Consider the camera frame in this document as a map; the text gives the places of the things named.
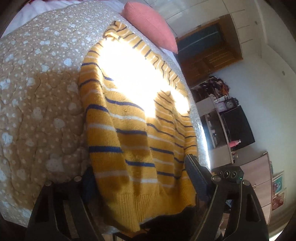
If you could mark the wooden door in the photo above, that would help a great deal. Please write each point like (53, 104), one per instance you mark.
(208, 55)

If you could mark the pink bottle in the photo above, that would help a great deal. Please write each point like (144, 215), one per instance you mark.
(234, 143)

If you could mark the clutter pile on shelf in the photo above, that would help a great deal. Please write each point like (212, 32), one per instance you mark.
(215, 87)

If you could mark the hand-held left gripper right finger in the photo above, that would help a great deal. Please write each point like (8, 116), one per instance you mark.
(196, 176)

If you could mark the pink pillow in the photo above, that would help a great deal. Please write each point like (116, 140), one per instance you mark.
(152, 25)

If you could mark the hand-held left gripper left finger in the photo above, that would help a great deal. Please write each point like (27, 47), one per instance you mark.
(88, 185)

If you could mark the wall picture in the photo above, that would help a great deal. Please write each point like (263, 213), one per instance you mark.
(278, 180)
(278, 199)

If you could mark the beige spotted quilt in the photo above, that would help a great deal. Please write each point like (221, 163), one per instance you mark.
(41, 97)

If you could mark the small pink clock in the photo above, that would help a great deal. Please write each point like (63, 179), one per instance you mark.
(220, 107)

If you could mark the black television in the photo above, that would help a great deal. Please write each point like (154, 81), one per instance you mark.
(238, 125)

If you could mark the grey drawer cabinet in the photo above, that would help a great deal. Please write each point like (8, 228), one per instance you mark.
(256, 176)

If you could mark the white shelf unit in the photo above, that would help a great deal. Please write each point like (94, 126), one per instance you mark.
(215, 129)

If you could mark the black ornate clock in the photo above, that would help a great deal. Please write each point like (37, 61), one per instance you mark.
(230, 104)

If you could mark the yellow striped knit sweater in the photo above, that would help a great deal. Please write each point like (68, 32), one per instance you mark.
(138, 143)

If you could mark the pale pink bedsheet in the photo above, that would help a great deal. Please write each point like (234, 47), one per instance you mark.
(30, 16)

